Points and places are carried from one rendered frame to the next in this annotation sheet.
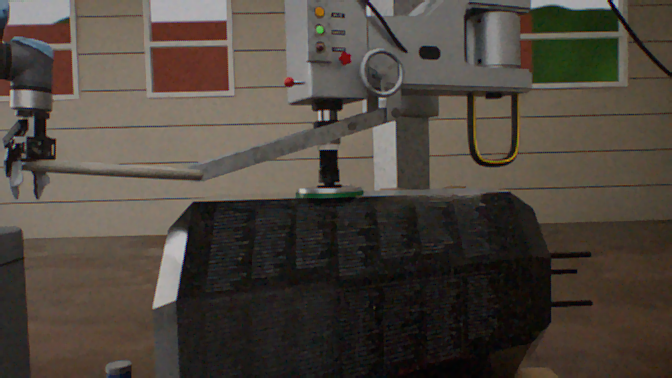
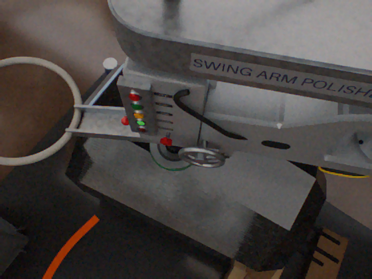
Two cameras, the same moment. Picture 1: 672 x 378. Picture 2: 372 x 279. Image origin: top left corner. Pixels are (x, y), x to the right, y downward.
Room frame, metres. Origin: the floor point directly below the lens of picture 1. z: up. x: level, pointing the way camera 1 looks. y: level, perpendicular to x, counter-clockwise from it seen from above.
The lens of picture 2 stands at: (1.41, -0.27, 2.24)
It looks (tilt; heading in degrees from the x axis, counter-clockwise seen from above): 69 degrees down; 32
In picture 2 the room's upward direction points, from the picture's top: 3 degrees clockwise
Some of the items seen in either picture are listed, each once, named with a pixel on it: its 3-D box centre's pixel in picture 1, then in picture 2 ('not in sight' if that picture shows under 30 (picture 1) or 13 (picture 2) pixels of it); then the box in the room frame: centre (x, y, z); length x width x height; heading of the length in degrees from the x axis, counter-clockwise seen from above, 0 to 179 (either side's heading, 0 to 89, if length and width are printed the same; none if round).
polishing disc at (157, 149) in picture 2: (329, 189); (175, 145); (1.84, 0.03, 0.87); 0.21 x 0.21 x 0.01
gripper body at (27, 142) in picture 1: (32, 136); not in sight; (1.38, 0.74, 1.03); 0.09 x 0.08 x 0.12; 54
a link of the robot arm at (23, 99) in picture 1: (33, 103); not in sight; (1.39, 0.74, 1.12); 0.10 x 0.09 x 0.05; 144
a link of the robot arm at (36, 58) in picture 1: (31, 66); not in sight; (1.39, 0.74, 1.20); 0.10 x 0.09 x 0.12; 130
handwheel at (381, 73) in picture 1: (377, 74); (203, 147); (1.77, -0.12, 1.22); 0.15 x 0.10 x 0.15; 113
